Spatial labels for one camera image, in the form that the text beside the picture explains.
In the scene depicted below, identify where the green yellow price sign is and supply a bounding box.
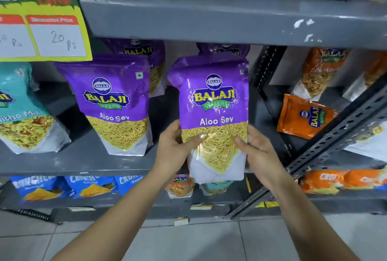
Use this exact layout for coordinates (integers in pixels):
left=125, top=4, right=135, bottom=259
left=0, top=0, right=93, bottom=62

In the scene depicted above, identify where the orange chip snack bag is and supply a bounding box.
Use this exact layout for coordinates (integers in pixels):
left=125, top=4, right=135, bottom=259
left=299, top=169, right=348, bottom=195
left=341, top=167, right=387, bottom=192

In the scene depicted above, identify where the person's right hand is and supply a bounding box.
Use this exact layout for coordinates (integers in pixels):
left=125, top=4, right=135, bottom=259
left=234, top=124, right=293, bottom=192

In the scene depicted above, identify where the person's right forearm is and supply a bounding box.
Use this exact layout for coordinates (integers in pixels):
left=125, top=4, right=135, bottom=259
left=266, top=174, right=362, bottom=261

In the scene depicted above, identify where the gray metal shelf rack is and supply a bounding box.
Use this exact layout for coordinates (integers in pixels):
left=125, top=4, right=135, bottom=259
left=0, top=0, right=387, bottom=224

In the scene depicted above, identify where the person's left hand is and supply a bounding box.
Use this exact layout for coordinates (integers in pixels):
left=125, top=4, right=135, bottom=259
left=150, top=120, right=209, bottom=186

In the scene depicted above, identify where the person's left forearm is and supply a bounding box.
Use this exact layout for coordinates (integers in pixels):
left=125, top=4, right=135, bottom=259
left=50, top=168, right=176, bottom=261

